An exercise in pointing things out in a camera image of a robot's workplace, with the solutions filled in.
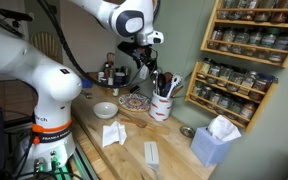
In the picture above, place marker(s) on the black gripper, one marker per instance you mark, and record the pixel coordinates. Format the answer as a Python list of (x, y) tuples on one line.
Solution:
[(144, 53)]

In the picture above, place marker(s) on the blue silicone spatula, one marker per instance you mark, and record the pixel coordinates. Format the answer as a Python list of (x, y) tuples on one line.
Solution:
[(165, 89)]

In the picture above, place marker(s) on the white tissue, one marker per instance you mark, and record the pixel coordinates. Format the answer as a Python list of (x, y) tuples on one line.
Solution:
[(222, 128)]

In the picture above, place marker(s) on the aluminium mounting frame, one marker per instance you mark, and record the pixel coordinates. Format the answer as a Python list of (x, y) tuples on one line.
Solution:
[(85, 163)]

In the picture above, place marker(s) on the white ceramic utensil holder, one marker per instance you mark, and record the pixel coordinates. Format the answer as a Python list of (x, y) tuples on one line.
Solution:
[(160, 108)]

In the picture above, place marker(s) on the white printed shaker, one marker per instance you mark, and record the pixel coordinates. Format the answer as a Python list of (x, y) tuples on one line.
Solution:
[(100, 76)]

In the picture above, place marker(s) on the glass spice jar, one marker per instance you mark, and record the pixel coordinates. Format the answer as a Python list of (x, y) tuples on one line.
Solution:
[(248, 15), (228, 37), (240, 39), (214, 72), (214, 98), (254, 40), (236, 79), (262, 16), (225, 75), (223, 14), (197, 89), (279, 17), (283, 45), (205, 68), (248, 112), (235, 14), (249, 81), (224, 102), (215, 36), (205, 93), (235, 108)]

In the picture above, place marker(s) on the black cooking spoon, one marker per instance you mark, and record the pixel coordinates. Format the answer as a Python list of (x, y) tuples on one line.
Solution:
[(161, 83)]

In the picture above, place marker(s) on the clear tall salt grinder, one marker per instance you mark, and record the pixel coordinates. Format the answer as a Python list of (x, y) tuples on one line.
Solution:
[(110, 79)]

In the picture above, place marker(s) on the metal ladle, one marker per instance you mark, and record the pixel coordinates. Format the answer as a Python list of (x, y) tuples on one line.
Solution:
[(154, 78)]

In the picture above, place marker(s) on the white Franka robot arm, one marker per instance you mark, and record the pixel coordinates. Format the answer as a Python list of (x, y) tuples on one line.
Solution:
[(17, 56)]

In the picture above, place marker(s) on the white-lidded spice jar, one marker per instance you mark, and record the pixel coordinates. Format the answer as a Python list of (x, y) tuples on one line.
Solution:
[(119, 78)]

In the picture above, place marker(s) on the green-lidded spice jar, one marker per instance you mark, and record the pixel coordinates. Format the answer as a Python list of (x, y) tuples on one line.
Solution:
[(268, 40)]

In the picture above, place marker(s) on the orange sauce bottle white cap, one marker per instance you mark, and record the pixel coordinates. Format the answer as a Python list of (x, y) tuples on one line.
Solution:
[(107, 70)]

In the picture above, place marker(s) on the colourful patterned plate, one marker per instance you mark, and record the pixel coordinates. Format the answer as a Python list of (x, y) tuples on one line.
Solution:
[(134, 102)]

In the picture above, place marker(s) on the flat wooden spatula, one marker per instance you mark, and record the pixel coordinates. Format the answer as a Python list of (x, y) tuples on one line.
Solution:
[(159, 130)]

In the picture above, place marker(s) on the light wooden utensil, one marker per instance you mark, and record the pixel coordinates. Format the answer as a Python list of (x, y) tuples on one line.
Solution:
[(178, 91)]

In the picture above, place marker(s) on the three-shelf wooden spice rack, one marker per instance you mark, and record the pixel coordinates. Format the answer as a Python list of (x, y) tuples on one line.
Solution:
[(247, 24)]

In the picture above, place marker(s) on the blue tissue box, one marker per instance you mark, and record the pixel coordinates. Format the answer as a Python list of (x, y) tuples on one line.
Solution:
[(209, 150)]

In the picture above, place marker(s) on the blue measuring cup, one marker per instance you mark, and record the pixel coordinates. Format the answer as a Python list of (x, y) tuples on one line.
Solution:
[(87, 83)]

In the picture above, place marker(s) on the white wall outlet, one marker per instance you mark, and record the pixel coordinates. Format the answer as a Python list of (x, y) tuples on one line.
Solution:
[(143, 74)]

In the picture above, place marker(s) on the wooden chair back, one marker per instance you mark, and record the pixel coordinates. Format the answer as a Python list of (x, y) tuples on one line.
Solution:
[(45, 43)]

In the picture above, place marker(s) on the black camera on stand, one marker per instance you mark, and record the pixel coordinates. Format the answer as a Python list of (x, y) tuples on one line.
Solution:
[(15, 16)]

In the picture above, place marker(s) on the two-shelf wooden spice rack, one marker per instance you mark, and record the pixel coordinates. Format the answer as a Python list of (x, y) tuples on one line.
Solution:
[(263, 106)]

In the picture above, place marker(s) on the wooden spoon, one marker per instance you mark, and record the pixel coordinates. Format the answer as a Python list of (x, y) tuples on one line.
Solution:
[(138, 122)]

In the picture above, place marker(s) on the brown wooden spatula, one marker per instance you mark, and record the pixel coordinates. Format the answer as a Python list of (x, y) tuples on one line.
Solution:
[(168, 76)]

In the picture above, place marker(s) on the white bowl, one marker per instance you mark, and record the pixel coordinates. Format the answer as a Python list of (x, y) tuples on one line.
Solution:
[(105, 110)]

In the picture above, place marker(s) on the blue-lidded spice jar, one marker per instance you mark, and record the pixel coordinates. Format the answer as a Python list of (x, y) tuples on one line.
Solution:
[(261, 86)]

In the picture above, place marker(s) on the small metal dish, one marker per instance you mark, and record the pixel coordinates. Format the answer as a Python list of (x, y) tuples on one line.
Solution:
[(186, 132)]

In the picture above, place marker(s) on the metal spoon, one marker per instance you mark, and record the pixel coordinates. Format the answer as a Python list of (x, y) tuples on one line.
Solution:
[(85, 92)]

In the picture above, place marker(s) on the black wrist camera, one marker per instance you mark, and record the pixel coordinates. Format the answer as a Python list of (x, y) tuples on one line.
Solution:
[(127, 47)]

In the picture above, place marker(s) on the white paper napkin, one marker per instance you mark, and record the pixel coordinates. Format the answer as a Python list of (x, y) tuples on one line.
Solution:
[(112, 135)]

